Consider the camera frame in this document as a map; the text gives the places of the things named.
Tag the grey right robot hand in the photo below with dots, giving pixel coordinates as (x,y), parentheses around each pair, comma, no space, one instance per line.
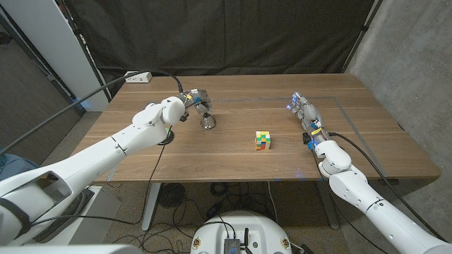
(310,114)

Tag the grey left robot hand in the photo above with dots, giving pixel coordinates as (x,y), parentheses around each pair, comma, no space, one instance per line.
(201,100)

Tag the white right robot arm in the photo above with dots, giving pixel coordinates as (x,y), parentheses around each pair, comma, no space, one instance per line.
(353,190)

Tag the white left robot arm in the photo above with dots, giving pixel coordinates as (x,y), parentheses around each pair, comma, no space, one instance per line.
(106,151)

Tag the green push button black base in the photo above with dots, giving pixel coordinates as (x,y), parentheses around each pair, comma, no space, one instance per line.
(169,139)

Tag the multicoloured puzzle cube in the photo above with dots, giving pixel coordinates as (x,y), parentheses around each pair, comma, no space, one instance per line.
(263,140)

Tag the white power strip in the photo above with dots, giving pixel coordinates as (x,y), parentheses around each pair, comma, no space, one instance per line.
(139,78)

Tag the black backdrop cloth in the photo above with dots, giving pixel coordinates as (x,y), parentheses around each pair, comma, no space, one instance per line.
(229,35)

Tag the grey table leg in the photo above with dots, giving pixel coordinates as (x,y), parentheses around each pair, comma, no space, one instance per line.
(328,208)

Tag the round black fan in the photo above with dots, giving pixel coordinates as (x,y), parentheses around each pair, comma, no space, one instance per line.
(171,195)

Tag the black backdrop stand pole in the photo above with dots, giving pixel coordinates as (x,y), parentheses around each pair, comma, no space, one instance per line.
(83,46)
(364,30)

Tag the black power adapter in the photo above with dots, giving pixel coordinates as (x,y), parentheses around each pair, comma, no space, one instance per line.
(213,210)

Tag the white table leg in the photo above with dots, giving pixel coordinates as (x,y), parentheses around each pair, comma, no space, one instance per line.
(152,208)

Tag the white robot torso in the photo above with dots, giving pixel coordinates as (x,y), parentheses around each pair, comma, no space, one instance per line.
(240,225)

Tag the white floor platform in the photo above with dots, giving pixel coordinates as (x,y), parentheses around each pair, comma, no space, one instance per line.
(102,211)

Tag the grey electronics box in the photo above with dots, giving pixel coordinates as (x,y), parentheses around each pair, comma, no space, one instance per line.
(232,247)

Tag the white board panel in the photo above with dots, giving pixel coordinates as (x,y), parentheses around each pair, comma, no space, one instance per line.
(53,35)

